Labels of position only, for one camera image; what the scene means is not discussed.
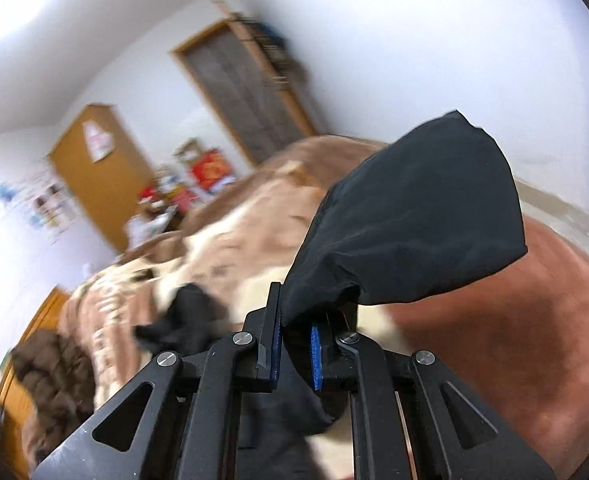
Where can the dark hanging clothes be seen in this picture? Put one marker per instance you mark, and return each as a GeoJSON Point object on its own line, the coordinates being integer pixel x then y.
{"type": "Point", "coordinates": [274, 55]}

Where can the red santa hat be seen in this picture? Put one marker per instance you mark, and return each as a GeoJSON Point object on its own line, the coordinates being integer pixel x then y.
{"type": "Point", "coordinates": [148, 197]}

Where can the white cloth bundle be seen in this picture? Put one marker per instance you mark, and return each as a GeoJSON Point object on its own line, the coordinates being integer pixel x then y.
{"type": "Point", "coordinates": [147, 230]}

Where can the brown and cream plush blanket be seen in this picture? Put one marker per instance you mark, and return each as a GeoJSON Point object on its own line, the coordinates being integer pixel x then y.
{"type": "Point", "coordinates": [499, 335]}

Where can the wooden bed headboard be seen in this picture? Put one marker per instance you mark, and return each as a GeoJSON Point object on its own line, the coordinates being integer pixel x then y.
{"type": "Point", "coordinates": [47, 310]}

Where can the red box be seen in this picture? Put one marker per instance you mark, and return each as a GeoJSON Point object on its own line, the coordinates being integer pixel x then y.
{"type": "Point", "coordinates": [212, 170]}

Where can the brown puffer jacket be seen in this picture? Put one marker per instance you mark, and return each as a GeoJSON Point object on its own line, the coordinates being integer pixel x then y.
{"type": "Point", "coordinates": [49, 375]}

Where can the wooden framed door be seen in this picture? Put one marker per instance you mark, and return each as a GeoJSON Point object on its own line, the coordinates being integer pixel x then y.
{"type": "Point", "coordinates": [244, 90]}

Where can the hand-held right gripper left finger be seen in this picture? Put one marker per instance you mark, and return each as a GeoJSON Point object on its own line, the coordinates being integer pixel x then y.
{"type": "Point", "coordinates": [269, 350]}

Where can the cartoon wall poster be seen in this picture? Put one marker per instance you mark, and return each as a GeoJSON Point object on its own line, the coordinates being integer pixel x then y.
{"type": "Point", "coordinates": [44, 207]}

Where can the black puffer jacket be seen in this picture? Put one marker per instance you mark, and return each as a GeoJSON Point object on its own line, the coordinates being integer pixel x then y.
{"type": "Point", "coordinates": [414, 210]}

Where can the cardboard box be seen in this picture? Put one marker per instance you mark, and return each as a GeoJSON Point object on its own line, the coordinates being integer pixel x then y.
{"type": "Point", "coordinates": [189, 150]}

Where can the wooden wardrobe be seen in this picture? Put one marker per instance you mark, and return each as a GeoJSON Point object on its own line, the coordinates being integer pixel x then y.
{"type": "Point", "coordinates": [104, 195]}

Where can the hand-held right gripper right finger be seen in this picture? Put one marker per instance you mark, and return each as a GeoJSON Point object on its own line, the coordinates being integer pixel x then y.
{"type": "Point", "coordinates": [317, 360]}

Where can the white plastic bag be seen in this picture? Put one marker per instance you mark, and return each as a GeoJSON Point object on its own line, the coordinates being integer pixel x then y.
{"type": "Point", "coordinates": [97, 141]}

